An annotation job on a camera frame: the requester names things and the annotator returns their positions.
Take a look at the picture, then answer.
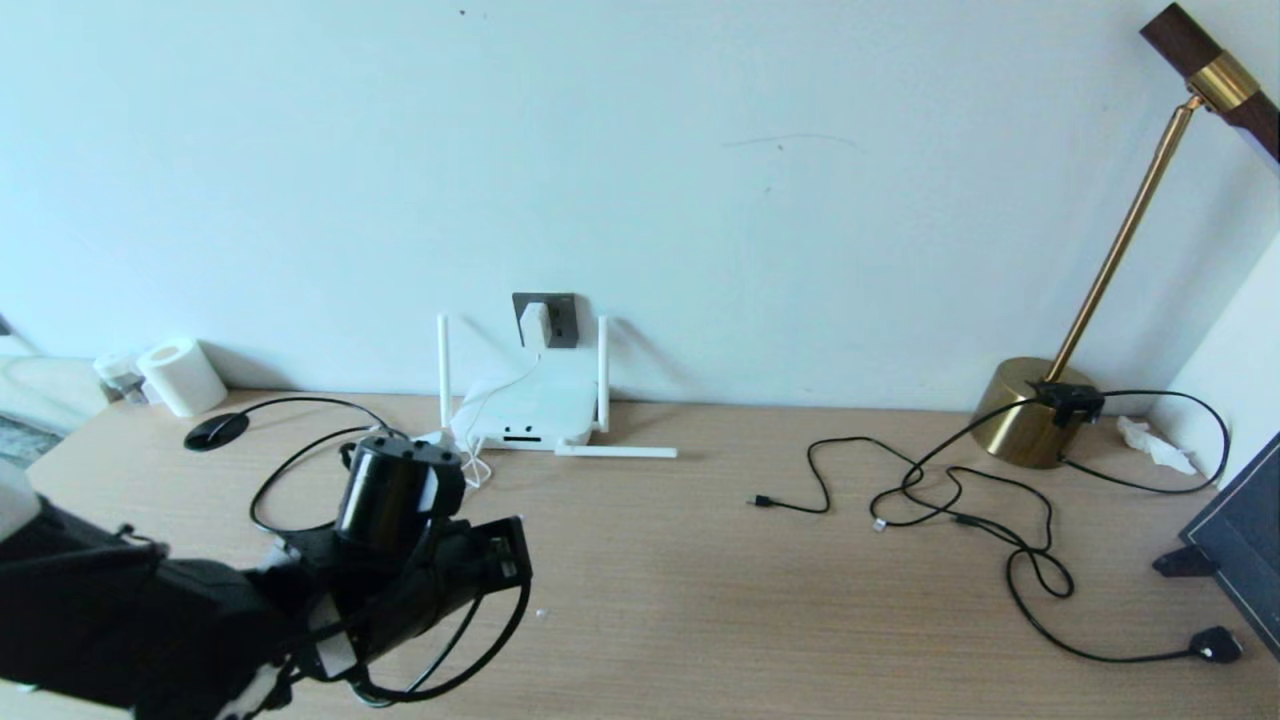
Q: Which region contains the white adapter cable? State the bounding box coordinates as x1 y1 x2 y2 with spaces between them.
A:
425 350 546 491

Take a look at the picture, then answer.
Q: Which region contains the black ethernet cable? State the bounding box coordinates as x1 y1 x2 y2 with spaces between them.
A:
225 396 406 536

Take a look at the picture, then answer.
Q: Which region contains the white router with antennas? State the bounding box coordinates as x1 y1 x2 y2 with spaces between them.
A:
437 313 679 459

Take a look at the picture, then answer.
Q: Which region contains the black round desk grommet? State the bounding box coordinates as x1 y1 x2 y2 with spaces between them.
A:
184 412 251 452

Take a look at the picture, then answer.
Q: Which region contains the white paper roll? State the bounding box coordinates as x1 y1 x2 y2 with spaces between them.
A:
137 338 229 418

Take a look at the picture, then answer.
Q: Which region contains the brass desk lamp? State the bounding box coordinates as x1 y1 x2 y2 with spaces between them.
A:
970 0 1280 469

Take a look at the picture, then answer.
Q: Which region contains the crumpled white tissue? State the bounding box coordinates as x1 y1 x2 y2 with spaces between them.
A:
1117 415 1198 476

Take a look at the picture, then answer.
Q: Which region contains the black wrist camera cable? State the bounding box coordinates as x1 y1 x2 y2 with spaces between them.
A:
348 575 533 707

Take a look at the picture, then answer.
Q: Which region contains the grey wall socket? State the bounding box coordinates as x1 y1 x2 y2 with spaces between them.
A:
512 292 580 349

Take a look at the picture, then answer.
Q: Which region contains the black usb charging cable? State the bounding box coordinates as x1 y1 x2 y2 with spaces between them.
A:
747 436 1003 531

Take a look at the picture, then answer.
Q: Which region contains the black cable bundle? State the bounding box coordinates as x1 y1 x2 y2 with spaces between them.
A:
897 385 1246 664

